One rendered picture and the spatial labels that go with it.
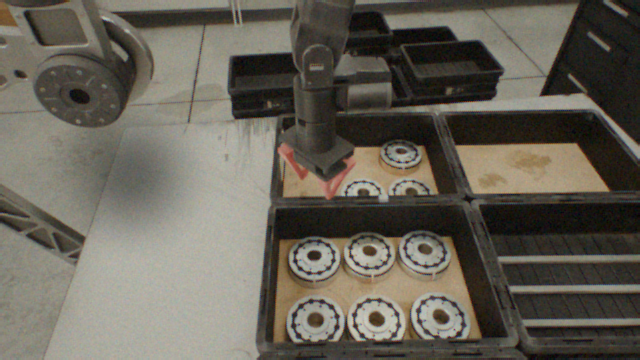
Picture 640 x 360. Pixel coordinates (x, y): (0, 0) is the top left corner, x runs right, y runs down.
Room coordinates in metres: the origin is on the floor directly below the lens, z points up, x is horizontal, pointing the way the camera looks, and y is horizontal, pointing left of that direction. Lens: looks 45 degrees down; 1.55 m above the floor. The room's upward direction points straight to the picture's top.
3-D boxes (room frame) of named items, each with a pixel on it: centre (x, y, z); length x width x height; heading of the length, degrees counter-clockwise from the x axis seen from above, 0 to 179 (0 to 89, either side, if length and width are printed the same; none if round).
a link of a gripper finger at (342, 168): (0.47, 0.00, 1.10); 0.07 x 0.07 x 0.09; 46
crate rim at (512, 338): (0.42, -0.09, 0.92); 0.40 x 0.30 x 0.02; 91
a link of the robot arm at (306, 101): (0.48, 0.01, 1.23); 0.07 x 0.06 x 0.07; 97
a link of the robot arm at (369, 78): (0.49, -0.03, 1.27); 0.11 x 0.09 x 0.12; 97
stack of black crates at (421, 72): (1.77, -0.57, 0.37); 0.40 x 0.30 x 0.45; 97
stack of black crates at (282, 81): (1.66, 0.22, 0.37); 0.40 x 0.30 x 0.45; 97
